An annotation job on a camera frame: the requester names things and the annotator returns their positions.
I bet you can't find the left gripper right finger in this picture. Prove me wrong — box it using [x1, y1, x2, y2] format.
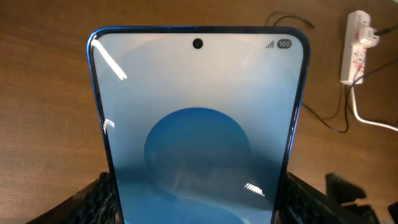
[278, 172, 358, 224]

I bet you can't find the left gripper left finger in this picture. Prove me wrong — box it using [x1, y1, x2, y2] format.
[27, 172, 120, 224]

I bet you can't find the blue Galaxy smartphone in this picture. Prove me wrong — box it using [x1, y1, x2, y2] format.
[86, 26, 310, 223]

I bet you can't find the black charging cable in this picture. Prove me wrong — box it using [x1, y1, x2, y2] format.
[264, 12, 398, 134]

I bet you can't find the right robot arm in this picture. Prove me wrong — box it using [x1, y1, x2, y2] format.
[325, 173, 381, 223]

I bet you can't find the white charger adapter plug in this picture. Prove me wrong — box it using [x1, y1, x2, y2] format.
[355, 26, 379, 48]

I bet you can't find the white power strip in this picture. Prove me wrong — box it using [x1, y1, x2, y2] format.
[340, 10, 371, 85]

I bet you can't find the white power strip cord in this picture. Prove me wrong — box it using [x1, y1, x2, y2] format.
[350, 85, 398, 133]

